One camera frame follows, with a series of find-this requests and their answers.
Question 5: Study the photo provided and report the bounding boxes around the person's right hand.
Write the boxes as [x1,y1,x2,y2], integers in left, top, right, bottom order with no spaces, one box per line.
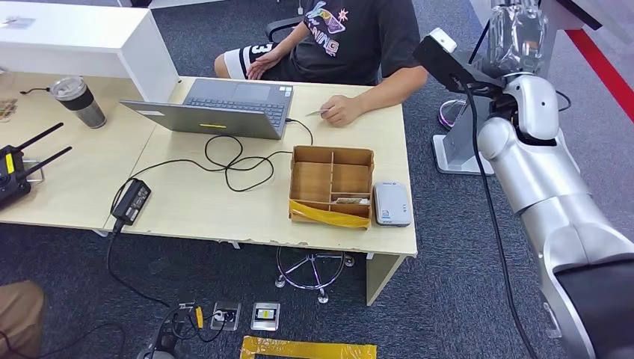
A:
[246,49,283,80]

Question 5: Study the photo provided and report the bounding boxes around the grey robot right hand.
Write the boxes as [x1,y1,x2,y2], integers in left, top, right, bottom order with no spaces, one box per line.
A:
[487,0,550,79]

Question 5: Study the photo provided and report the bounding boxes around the person's left hand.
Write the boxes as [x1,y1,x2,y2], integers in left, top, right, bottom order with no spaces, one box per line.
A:
[319,95,366,127]

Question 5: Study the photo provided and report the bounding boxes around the person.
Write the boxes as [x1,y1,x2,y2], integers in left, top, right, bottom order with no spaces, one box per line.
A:
[214,0,429,127]

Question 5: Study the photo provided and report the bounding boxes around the white card reader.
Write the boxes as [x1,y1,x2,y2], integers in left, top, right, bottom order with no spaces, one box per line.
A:
[372,181,413,228]

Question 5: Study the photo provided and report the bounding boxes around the black office chair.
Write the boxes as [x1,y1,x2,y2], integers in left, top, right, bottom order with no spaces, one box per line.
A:
[265,16,304,43]

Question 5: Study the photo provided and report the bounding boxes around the grey laptop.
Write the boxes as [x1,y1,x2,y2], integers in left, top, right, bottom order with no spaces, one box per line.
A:
[120,78,294,141]

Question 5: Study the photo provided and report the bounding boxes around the wooden compartment box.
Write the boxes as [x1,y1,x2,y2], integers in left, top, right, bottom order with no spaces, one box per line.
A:
[289,145,375,231]

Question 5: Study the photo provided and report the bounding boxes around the yellow tape on box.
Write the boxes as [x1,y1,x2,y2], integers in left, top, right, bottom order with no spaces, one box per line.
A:
[289,200,372,230]

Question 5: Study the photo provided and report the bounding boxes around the grey kiosk stand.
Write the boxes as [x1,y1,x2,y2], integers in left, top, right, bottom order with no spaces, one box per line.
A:
[431,0,603,177]

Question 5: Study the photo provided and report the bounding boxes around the chrome stool base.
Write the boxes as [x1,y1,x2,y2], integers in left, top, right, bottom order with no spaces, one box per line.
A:
[274,248,356,305]

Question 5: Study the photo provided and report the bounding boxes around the grey tumbler with lid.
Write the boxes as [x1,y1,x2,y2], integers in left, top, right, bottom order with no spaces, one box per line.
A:
[50,76,108,130]

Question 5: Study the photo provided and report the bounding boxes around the white cabinet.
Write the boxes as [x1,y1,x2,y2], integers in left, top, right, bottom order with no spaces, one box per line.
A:
[0,1,180,103]

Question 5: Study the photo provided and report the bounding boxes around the black power adapter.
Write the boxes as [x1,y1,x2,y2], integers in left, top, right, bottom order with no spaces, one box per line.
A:
[111,179,153,227]

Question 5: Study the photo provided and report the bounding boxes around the closed floor socket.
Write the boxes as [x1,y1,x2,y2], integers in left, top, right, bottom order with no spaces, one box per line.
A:
[250,303,281,332]

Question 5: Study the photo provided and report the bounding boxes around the open floor socket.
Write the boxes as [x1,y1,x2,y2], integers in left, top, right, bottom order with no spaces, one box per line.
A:
[209,301,242,332]

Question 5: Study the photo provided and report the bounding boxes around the yellow floor tape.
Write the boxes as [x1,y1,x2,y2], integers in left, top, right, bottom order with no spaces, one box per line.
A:
[240,337,378,359]

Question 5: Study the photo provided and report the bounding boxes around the black radio with antennas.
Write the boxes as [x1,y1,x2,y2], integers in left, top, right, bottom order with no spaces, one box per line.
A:
[0,123,73,210]

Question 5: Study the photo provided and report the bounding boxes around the black floor device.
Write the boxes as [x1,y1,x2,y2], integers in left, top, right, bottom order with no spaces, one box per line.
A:
[138,322,179,359]

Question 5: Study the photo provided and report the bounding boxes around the brown cushion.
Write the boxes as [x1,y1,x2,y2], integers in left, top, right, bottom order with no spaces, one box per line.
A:
[0,280,46,359]

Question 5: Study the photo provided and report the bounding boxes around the black stanchion post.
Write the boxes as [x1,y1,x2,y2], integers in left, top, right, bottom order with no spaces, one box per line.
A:
[467,14,496,63]

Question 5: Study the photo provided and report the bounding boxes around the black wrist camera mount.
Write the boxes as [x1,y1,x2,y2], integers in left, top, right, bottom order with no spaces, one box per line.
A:
[413,27,506,95]

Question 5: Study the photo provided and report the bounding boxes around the chrome ring base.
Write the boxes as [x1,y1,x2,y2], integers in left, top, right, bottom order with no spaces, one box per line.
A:
[437,99,469,131]

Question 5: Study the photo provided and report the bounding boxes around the black laptop power cable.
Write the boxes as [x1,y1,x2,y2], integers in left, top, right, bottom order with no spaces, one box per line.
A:
[106,118,315,343]

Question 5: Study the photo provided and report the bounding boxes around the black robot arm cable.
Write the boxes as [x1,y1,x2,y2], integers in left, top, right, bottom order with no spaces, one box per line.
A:
[453,76,541,359]

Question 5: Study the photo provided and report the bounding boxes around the metal bracket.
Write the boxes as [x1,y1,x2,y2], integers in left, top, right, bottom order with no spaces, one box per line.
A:
[22,159,46,185]

